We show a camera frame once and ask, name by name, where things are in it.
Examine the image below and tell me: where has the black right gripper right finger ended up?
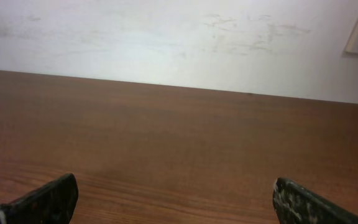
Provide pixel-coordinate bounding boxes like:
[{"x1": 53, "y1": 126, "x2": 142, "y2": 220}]
[{"x1": 272, "y1": 177, "x2": 358, "y2": 224}]

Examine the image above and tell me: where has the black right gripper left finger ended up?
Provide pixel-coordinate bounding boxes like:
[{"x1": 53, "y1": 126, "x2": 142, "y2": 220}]
[{"x1": 0, "y1": 173, "x2": 78, "y2": 224}]

